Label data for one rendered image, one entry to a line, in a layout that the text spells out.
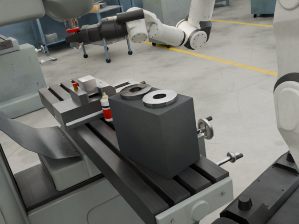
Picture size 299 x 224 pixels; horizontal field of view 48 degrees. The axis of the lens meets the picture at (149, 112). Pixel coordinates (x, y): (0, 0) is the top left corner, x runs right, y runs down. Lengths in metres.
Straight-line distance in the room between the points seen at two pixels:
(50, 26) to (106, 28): 6.74
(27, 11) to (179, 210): 0.73
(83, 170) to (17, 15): 0.58
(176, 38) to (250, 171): 1.38
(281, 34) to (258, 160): 1.65
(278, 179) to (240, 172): 1.05
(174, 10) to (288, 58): 4.82
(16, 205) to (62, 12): 0.66
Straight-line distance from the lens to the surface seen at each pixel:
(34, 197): 1.34
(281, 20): 1.01
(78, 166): 1.27
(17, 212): 1.25
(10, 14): 1.11
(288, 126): 1.09
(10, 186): 1.21
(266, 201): 1.33
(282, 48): 1.06
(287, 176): 1.45
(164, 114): 0.79
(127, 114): 0.89
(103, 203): 1.39
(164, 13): 5.68
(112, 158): 1.01
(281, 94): 1.06
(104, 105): 1.22
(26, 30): 7.86
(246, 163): 2.55
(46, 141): 1.36
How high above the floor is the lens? 1.45
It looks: 24 degrees down
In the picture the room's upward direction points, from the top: 10 degrees counter-clockwise
